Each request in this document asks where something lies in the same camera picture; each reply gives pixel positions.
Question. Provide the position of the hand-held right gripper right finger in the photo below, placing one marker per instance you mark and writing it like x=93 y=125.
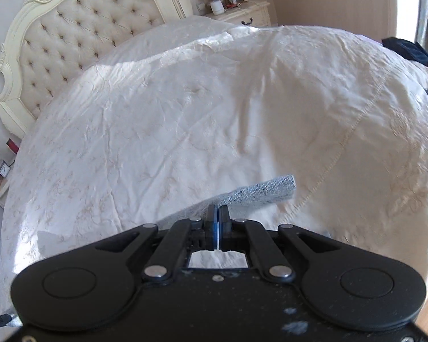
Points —
x=224 y=229

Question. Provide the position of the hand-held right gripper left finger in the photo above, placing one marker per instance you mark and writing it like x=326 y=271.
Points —
x=212 y=229

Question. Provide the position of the grey pants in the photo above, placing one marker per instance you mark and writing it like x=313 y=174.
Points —
x=267 y=188

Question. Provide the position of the cream embroidered bedspread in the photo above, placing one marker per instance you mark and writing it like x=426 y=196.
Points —
x=199 y=107

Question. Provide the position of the red book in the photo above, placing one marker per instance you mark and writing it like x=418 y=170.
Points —
x=13 y=145

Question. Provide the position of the white round jar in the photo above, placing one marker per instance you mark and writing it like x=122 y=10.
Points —
x=216 y=7

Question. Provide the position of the cream tufted headboard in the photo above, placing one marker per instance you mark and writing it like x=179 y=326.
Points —
x=60 y=35

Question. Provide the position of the dark clothing pile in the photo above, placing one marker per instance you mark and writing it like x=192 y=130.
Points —
x=410 y=51

